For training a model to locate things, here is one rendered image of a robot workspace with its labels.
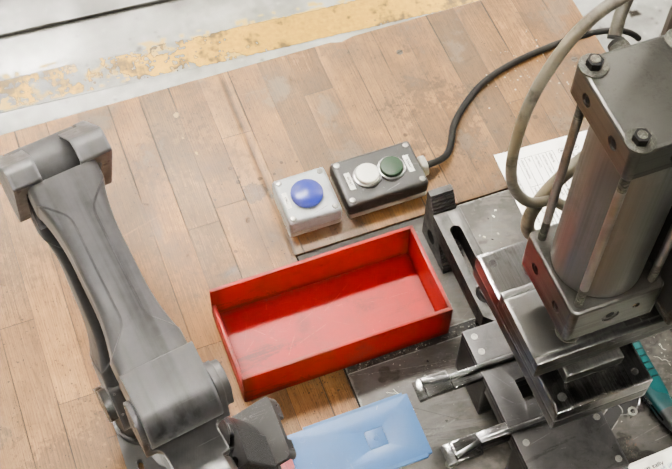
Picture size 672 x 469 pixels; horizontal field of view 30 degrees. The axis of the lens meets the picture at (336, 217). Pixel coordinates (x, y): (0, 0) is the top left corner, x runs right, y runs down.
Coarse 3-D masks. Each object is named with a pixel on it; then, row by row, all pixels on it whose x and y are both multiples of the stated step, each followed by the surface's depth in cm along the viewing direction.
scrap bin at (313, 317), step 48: (384, 240) 147; (240, 288) 143; (288, 288) 148; (336, 288) 148; (384, 288) 149; (432, 288) 145; (240, 336) 145; (288, 336) 145; (336, 336) 145; (384, 336) 140; (432, 336) 145; (240, 384) 139; (288, 384) 141
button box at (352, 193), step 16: (592, 32) 170; (608, 32) 172; (624, 32) 173; (544, 48) 168; (512, 64) 167; (400, 144) 157; (448, 144) 159; (352, 160) 155; (368, 160) 155; (416, 160) 155; (432, 160) 157; (336, 176) 154; (352, 176) 154; (384, 176) 154; (400, 176) 154; (416, 176) 154; (336, 192) 156; (352, 192) 153; (368, 192) 153; (384, 192) 153; (400, 192) 153; (416, 192) 155; (352, 208) 152; (368, 208) 154
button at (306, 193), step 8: (296, 184) 152; (304, 184) 152; (312, 184) 152; (296, 192) 152; (304, 192) 152; (312, 192) 152; (320, 192) 152; (296, 200) 151; (304, 200) 151; (312, 200) 151; (320, 200) 152
